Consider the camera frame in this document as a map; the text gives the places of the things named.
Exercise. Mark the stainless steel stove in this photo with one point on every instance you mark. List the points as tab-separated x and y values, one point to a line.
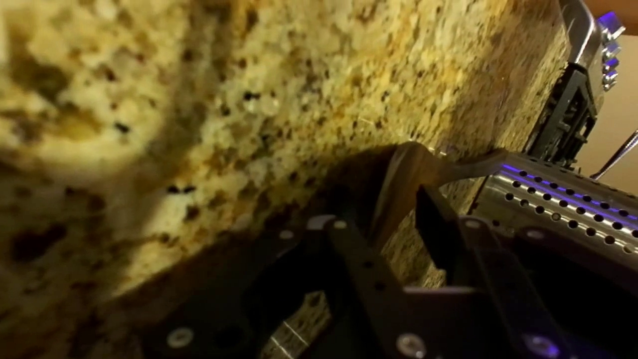
574	93

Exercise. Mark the dark wooden spatula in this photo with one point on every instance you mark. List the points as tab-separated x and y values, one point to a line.
411	181

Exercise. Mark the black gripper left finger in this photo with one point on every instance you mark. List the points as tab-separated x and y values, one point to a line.
345	293

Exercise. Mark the stove knob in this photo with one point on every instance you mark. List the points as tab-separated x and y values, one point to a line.
610	71
610	31

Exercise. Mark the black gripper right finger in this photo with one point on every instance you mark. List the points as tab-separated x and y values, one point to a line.
504	301

